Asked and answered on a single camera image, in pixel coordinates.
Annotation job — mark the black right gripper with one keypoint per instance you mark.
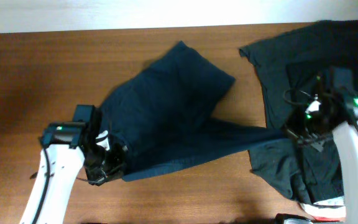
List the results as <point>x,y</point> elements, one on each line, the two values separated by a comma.
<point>301,134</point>

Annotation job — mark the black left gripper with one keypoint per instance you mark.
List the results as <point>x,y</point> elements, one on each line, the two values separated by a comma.
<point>110,162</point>

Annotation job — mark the dark blue shorts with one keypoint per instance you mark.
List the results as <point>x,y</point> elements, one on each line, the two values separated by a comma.
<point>162,118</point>

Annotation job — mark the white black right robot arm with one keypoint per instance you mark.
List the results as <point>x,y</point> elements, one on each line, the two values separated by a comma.
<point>345,136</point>

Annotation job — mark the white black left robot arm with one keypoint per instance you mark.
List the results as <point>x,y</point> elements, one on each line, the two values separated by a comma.
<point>66,149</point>

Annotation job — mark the dark grey t-shirt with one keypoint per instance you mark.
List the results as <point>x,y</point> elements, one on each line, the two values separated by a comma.
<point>287,66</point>

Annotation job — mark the white red garment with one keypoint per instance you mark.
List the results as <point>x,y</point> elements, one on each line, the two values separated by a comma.
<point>326,210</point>

